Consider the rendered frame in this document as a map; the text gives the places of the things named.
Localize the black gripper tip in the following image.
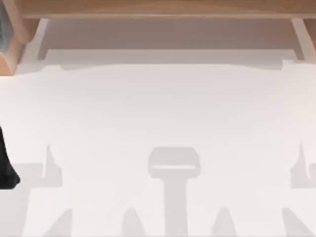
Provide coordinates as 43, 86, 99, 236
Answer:
0, 126, 21, 190

